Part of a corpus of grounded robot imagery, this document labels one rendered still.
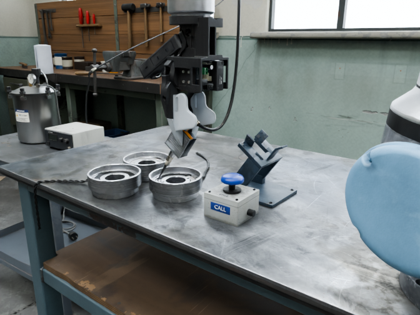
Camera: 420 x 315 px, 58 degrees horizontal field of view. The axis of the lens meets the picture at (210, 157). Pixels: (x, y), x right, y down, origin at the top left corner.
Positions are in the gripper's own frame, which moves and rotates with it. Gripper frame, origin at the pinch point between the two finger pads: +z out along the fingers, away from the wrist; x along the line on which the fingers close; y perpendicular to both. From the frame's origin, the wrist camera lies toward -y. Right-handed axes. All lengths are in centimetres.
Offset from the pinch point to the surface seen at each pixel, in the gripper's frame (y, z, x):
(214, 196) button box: 8.6, 8.9, -1.6
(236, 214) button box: 13.1, 10.8, -1.4
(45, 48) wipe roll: -218, -11, 92
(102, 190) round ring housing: -12.5, 11.0, -9.2
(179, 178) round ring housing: -5.2, 10.5, 4.1
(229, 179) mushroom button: 10.3, 5.9, 0.3
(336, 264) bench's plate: 30.1, 13.2, -1.4
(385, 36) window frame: -10, -19, 154
